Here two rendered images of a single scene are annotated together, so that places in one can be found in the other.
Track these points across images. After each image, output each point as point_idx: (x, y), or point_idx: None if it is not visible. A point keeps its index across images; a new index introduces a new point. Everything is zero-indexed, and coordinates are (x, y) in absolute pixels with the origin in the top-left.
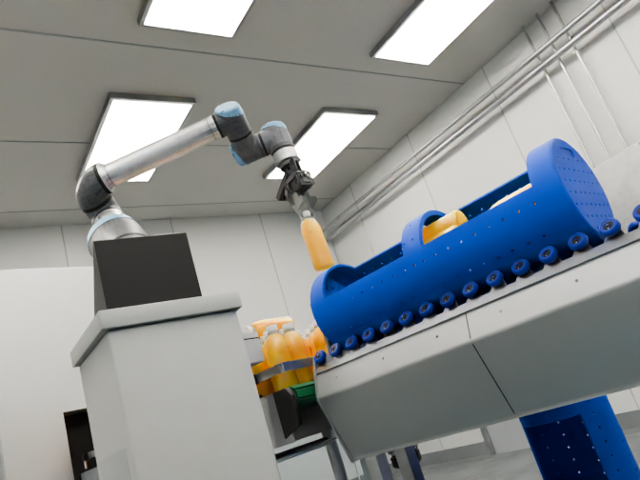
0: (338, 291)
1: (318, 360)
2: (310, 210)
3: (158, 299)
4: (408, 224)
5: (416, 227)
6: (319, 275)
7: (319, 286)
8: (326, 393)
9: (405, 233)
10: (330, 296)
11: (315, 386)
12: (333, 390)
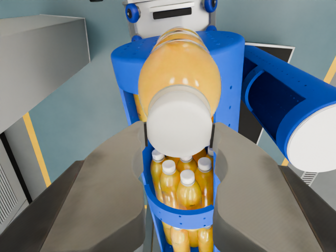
0: (124, 109)
1: (126, 16)
2: (215, 152)
3: None
4: (163, 212)
5: (154, 213)
6: (135, 74)
7: (119, 82)
8: (126, 18)
9: (152, 204)
10: (120, 94)
11: (123, 3)
12: (129, 31)
